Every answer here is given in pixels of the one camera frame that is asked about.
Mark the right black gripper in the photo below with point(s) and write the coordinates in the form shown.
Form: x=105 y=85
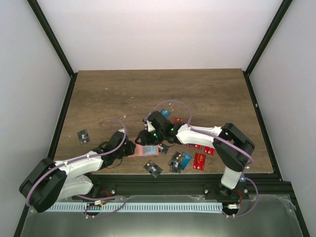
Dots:
x=145 y=138

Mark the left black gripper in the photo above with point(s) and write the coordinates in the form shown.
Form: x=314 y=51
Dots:
x=131 y=150

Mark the black VIP card front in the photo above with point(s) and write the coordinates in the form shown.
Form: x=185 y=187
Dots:
x=153 y=169

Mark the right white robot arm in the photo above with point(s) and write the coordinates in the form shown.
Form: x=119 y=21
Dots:
x=233 y=147

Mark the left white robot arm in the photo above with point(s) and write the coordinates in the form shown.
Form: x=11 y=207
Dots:
x=51 y=181

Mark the red card pile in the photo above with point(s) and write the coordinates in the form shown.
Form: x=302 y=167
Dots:
x=178 y=120

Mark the blue card pile top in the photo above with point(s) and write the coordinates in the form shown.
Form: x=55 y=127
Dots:
x=166 y=113

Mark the black VIP card pair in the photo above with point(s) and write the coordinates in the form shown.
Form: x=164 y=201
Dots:
x=175 y=163

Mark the blue card beside black pair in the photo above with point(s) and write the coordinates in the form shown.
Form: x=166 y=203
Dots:
x=185 y=160

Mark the red VIP card front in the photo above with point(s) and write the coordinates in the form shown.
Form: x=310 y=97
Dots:
x=199 y=161

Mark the lone black card far left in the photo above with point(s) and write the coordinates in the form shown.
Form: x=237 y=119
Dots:
x=83 y=136

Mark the metal sheet front panel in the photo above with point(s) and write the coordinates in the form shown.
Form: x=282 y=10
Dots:
x=269 y=216

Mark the light blue slotted cable duct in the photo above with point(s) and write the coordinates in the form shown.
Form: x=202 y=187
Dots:
x=139 y=207

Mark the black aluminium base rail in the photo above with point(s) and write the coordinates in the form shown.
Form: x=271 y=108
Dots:
x=207 y=185

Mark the left black frame post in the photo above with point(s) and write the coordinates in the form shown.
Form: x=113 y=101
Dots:
x=39 y=14

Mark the black frame post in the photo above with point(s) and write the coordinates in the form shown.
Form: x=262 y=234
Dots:
x=279 y=15
x=39 y=14

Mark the right black frame post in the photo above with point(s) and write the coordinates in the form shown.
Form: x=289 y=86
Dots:
x=279 y=15

